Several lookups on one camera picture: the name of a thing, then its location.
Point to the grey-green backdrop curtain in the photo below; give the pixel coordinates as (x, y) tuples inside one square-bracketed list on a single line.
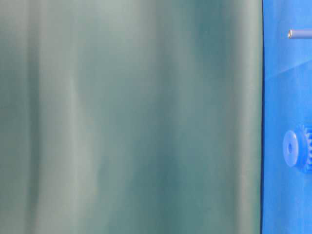
[(130, 116)]

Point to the small blue plastic gear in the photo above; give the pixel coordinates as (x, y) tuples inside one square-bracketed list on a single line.
[(297, 148)]

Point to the blue cloth mat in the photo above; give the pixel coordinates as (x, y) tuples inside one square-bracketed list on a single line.
[(287, 104)]

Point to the grey metal shaft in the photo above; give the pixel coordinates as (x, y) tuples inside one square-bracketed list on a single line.
[(299, 34)]

